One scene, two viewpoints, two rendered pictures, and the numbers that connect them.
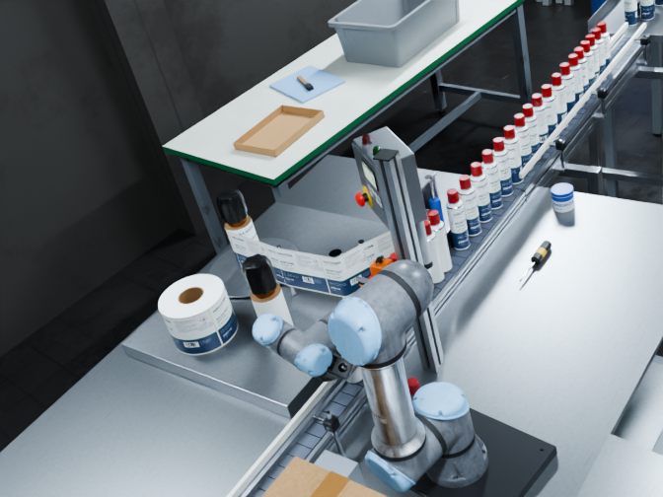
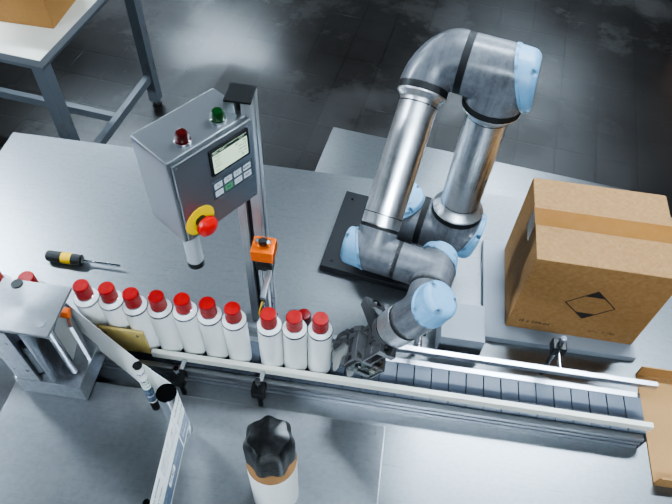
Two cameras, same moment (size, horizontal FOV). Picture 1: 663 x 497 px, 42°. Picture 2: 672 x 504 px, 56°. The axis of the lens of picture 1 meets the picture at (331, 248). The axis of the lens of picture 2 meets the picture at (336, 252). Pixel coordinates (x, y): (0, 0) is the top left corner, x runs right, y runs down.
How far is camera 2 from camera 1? 221 cm
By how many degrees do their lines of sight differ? 83
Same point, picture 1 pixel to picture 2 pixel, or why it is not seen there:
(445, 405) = not seen: hidden behind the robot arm
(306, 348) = (445, 251)
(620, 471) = (349, 161)
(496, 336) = (210, 270)
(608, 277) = (110, 200)
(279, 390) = (364, 448)
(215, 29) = not seen: outside the picture
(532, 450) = (356, 204)
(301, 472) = (551, 245)
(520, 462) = not seen: hidden behind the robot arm
